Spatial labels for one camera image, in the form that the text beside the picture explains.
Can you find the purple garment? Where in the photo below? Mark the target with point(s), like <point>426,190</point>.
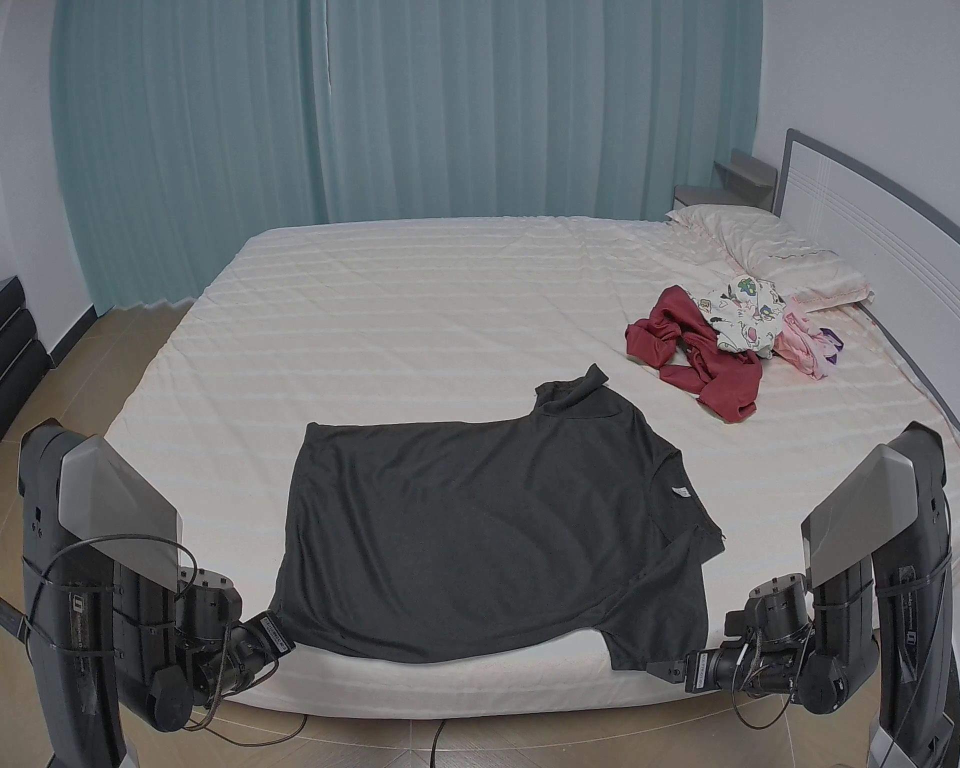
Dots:
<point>831,334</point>

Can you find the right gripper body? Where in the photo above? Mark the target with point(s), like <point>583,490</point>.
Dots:
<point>724,670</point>

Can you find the blue-green curtain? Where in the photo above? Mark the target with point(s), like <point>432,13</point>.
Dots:
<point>525,112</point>
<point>202,150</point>

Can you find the grey bedside table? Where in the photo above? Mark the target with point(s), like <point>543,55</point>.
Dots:
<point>750,171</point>

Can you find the dark red garment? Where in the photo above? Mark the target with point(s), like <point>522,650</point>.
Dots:
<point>731,390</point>

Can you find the bed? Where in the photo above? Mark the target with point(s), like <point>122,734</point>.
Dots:
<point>412,315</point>

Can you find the cream pillow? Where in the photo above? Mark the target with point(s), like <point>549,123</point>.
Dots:
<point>772,244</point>

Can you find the pink garment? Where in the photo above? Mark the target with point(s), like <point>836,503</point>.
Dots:
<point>799,349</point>

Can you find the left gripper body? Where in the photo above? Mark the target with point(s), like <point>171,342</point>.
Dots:
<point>244,656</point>

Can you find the white printed pyjama top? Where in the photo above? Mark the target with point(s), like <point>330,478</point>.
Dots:
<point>742,319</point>

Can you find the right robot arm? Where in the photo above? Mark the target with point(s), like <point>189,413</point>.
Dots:
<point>855,510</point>

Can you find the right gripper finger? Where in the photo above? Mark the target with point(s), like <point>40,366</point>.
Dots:
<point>671,672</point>

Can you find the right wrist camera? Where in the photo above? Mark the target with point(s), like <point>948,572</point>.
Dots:
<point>737,625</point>

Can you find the black chest of drawers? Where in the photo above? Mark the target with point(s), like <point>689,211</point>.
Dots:
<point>15,352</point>

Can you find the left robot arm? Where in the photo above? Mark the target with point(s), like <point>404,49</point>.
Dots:
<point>112,510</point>

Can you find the black T-shirt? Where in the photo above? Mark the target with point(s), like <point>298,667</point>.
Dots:
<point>487,540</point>

